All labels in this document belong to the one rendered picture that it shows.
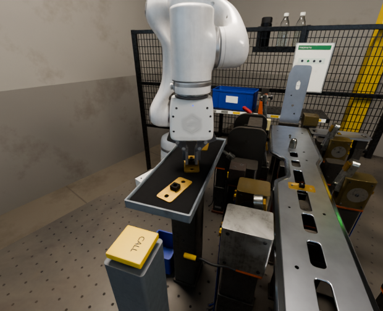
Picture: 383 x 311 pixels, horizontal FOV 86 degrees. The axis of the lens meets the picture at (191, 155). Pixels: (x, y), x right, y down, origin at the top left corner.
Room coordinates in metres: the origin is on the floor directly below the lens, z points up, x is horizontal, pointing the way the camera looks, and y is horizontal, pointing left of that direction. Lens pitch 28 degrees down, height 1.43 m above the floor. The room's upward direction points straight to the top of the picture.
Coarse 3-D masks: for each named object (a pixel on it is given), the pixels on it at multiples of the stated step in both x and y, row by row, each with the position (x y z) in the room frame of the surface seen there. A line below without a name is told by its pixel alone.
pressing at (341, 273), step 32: (288, 128) 1.16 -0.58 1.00; (288, 160) 0.77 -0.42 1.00; (320, 160) 0.78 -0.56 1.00; (288, 192) 0.56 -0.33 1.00; (320, 192) 0.56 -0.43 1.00; (288, 224) 0.41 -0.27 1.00; (320, 224) 0.41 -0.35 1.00; (288, 256) 0.32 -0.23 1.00; (352, 256) 0.32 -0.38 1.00; (288, 288) 0.24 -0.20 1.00; (352, 288) 0.24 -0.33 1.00
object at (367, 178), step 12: (348, 180) 0.57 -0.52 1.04; (360, 180) 0.56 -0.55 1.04; (372, 180) 0.56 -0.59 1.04; (336, 192) 0.60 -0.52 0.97; (348, 192) 0.56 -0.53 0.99; (360, 192) 0.55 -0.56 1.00; (372, 192) 0.55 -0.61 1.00; (336, 204) 0.57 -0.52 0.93; (348, 204) 0.56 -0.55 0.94; (360, 204) 0.55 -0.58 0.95; (348, 216) 0.56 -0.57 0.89; (348, 228) 0.55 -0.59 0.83
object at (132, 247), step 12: (132, 228) 0.25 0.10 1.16; (120, 240) 0.23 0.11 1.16; (132, 240) 0.23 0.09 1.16; (144, 240) 0.23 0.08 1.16; (156, 240) 0.23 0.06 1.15; (108, 252) 0.21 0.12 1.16; (120, 252) 0.21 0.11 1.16; (132, 252) 0.21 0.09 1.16; (144, 252) 0.21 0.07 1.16; (132, 264) 0.19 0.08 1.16
